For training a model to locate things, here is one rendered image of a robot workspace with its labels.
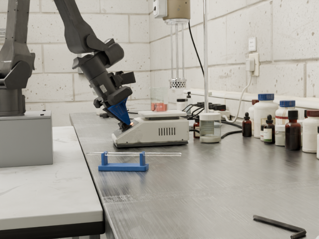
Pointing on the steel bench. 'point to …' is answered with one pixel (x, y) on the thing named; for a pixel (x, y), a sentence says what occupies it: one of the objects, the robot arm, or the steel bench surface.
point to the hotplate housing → (154, 132)
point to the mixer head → (172, 11)
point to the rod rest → (123, 165)
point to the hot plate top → (162, 114)
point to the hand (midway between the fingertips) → (121, 114)
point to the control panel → (126, 130)
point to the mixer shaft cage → (180, 84)
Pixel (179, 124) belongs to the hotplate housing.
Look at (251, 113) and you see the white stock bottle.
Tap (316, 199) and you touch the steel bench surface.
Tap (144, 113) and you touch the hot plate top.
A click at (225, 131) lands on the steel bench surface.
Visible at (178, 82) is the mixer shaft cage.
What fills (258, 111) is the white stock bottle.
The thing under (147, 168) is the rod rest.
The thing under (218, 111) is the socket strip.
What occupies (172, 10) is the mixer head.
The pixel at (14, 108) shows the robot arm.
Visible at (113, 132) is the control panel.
